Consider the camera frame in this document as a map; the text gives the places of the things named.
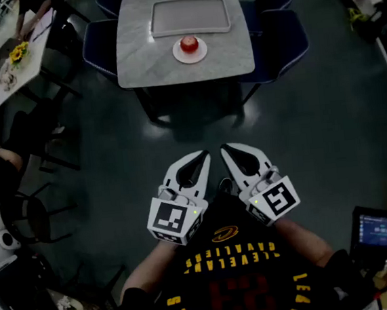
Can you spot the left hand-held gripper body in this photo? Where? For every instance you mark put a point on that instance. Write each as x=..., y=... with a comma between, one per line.
x=167, y=218

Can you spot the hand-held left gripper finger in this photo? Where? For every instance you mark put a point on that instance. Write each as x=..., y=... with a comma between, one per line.
x=204, y=177
x=174, y=171

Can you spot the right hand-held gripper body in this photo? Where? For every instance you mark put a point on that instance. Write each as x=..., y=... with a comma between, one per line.
x=279, y=197

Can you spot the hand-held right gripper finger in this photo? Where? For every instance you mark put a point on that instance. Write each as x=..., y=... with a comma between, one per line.
x=233, y=167
x=260, y=158

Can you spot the white plate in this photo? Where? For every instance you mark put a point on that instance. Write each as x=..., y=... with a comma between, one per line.
x=180, y=55

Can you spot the red apple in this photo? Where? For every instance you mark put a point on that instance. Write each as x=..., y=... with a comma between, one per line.
x=189, y=44

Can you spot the person's right forearm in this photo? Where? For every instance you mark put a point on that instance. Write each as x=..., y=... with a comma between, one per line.
x=304, y=242

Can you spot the person's left forearm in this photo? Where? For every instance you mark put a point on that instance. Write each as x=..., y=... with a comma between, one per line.
x=147, y=271

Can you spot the person's dark shoe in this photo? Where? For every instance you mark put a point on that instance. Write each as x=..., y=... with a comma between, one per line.
x=226, y=186

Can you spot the person's black printed jersey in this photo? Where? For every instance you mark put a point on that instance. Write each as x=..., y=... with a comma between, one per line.
x=240, y=282

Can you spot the black tablet with lit screen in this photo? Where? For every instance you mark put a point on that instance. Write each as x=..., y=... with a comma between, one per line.
x=379, y=231

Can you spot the black metal chair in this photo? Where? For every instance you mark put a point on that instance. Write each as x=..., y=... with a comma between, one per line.
x=41, y=131
x=35, y=214

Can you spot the grey rectangular tray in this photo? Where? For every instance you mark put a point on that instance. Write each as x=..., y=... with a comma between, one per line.
x=188, y=16

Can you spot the white round device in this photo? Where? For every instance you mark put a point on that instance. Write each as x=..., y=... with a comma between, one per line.
x=7, y=239

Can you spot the black equipment case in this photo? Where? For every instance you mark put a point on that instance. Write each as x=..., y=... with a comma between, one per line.
x=19, y=290

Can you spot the yellow green bundle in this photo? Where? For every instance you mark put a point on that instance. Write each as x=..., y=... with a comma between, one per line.
x=357, y=14

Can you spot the white side table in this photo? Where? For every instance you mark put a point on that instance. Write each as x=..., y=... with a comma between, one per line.
x=32, y=67

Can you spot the sunflower bouquet in vase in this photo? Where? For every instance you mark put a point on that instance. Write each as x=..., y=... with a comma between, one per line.
x=18, y=53

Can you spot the papers with clipboard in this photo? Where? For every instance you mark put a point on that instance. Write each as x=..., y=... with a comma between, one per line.
x=43, y=25

